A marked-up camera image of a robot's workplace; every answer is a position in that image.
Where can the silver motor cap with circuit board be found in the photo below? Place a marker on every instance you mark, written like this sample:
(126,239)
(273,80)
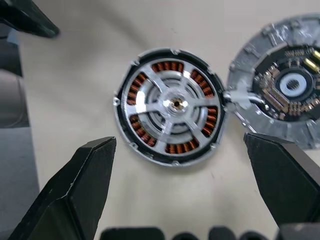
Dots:
(250,60)

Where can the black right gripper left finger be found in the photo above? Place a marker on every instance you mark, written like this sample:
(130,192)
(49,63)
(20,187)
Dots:
(70,190)

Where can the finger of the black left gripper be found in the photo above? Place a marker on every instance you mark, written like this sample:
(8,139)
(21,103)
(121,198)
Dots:
(25,15)

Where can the motor stator with copper coils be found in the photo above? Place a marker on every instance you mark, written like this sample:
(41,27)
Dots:
(165,67)

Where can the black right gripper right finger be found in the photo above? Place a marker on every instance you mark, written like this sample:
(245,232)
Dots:
(287,180)

